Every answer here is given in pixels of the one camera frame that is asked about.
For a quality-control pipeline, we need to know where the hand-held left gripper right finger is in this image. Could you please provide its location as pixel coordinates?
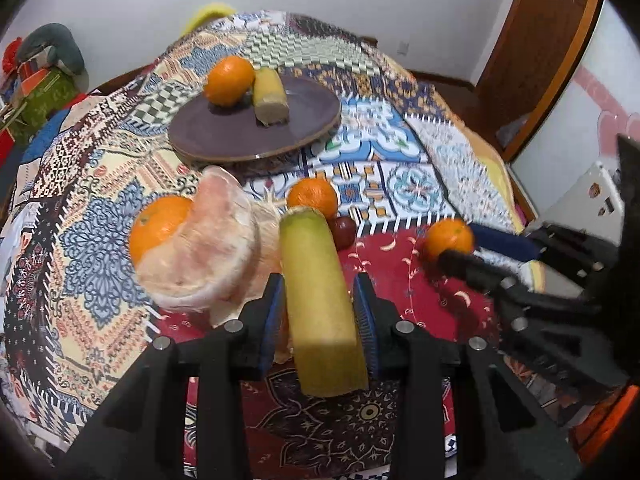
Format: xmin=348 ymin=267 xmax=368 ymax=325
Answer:
xmin=352 ymin=272 xmax=587 ymax=480

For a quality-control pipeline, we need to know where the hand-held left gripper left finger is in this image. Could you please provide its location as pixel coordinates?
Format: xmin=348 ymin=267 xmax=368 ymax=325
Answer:
xmin=55 ymin=273 xmax=288 ymax=480

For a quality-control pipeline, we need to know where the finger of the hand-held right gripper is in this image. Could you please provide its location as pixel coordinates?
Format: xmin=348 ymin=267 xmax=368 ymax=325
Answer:
xmin=436 ymin=249 xmax=608 ymax=321
xmin=470 ymin=224 xmax=623 ymax=286

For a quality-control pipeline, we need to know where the long green sugarcane piece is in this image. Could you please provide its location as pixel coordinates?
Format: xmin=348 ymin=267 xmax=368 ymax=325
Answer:
xmin=278 ymin=206 xmax=369 ymax=398

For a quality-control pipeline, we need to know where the large peeled pomelo segment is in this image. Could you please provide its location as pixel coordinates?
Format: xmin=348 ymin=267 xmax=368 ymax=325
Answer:
xmin=137 ymin=165 xmax=261 ymax=312

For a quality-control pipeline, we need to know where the small orange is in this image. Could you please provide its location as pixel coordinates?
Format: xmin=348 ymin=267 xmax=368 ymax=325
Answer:
xmin=286 ymin=177 xmax=339 ymax=220

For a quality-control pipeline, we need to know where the large orange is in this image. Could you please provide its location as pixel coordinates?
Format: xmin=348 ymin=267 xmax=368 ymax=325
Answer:
xmin=129 ymin=196 xmax=196 ymax=281

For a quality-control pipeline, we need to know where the dark purple round plate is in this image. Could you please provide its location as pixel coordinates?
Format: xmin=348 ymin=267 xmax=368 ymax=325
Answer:
xmin=167 ymin=76 xmax=342 ymax=163

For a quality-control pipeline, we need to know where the white box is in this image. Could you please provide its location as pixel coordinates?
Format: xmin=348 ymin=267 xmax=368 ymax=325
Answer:
xmin=542 ymin=160 xmax=626 ymax=228

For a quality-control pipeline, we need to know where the patchwork printed blanket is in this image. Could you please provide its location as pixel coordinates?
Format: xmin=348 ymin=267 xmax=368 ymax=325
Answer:
xmin=0 ymin=10 xmax=546 ymax=480

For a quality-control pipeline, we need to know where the short yellow sugarcane piece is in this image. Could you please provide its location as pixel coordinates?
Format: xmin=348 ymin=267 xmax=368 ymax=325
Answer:
xmin=252 ymin=67 xmax=291 ymax=127

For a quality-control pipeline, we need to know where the wooden door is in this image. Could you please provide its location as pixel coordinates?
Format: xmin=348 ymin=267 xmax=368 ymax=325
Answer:
xmin=475 ymin=0 xmax=581 ymax=111

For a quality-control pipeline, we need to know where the yellow foam tube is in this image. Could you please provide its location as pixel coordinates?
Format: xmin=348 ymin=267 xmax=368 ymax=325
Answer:
xmin=186 ymin=3 xmax=237 ymax=37

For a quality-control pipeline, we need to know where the green storage box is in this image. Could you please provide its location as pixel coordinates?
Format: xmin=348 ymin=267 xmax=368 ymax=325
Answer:
xmin=19 ymin=72 xmax=79 ymax=132

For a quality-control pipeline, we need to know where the orange flat box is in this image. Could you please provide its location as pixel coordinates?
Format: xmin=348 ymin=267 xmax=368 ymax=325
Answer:
xmin=17 ymin=67 xmax=57 ymax=97

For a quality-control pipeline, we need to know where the grey curved pillow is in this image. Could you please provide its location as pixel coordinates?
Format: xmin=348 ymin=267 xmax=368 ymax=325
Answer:
xmin=15 ymin=23 xmax=87 ymax=77

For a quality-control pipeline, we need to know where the red plastic bag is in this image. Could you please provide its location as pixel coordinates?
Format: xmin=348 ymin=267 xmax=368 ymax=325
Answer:
xmin=2 ymin=36 xmax=24 ymax=72

